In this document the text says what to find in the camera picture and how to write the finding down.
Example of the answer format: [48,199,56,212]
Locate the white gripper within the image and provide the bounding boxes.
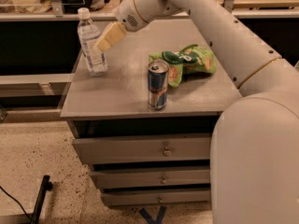
[94,0,149,52]

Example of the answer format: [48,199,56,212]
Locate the clear plastic water bottle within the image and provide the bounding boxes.
[78,7,107,77]

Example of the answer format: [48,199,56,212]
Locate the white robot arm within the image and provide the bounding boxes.
[95,0,299,224]

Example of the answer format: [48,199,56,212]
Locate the red bull can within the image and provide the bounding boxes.
[148,59,169,110]

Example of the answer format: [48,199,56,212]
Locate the green chip bag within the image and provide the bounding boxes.
[149,44,217,88]

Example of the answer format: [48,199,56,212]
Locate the grey drawer cabinet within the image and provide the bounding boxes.
[61,19,241,194]

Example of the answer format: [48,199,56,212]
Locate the top grey drawer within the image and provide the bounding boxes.
[73,133,211,164]

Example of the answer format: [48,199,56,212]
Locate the grey drawer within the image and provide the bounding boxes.
[101,189,211,206]
[91,166,210,189]
[73,133,211,164]

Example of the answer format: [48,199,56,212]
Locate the middle grey drawer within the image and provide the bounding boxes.
[91,166,210,189]

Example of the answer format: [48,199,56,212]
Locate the black stand leg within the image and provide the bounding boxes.
[30,175,53,224]

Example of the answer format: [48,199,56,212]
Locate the bottom grey drawer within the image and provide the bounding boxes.
[101,189,211,206]

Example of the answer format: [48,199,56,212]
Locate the black cable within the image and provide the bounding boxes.
[0,185,32,219]

